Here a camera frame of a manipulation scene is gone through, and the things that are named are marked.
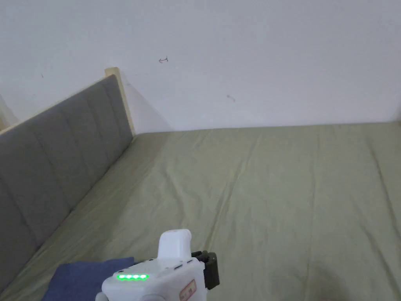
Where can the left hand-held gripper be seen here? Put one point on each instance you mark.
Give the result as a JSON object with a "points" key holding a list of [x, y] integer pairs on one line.
{"points": [[163, 276]]}

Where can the dark blue garment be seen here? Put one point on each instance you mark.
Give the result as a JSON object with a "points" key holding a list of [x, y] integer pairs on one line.
{"points": [[78, 279]]}

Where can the bed with pale green sheet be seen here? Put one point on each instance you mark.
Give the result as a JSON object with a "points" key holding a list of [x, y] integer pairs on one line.
{"points": [[257, 194]]}

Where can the grey padded headboard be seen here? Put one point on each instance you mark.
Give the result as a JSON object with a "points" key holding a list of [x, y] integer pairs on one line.
{"points": [[53, 150]]}

